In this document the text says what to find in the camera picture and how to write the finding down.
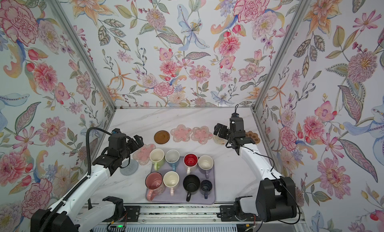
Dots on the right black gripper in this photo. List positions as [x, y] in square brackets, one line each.
[224, 129]

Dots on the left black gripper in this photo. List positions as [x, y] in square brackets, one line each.
[140, 143]

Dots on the white embroidered round coaster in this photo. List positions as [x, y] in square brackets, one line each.
[219, 141]

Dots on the pink flower coaster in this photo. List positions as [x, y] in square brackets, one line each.
[181, 133]
[142, 156]
[201, 134]

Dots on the brown paw shaped coaster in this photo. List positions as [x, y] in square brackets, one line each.
[254, 136]

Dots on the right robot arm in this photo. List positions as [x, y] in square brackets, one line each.
[276, 196]

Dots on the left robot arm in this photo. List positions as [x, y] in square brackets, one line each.
[64, 215]

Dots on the grey round knitted coaster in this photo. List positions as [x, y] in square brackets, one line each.
[129, 167]

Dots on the brown wooden round coaster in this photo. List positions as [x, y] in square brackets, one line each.
[162, 137]

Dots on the green mug white inside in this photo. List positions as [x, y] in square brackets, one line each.
[157, 157]

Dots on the lilac mug white inside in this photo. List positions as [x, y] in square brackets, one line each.
[206, 164]

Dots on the red inside white mug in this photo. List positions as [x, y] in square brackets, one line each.
[191, 162]

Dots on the blue mug white inside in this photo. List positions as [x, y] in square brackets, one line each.
[172, 158]

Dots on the small dark blue mug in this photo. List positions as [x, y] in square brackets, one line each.
[206, 188]

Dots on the lilac drying mat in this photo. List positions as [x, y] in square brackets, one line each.
[180, 195]

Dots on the black mug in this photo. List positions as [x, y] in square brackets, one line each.
[191, 184]

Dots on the cream mug pink handle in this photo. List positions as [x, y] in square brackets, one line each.
[171, 180]

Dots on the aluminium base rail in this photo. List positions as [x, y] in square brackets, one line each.
[156, 213]

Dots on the left corner aluminium post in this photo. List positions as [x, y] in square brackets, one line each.
[78, 46]

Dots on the corner aluminium post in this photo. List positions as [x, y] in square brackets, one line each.
[302, 8]
[78, 46]

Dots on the right corner aluminium post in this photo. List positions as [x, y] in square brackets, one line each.
[302, 8]

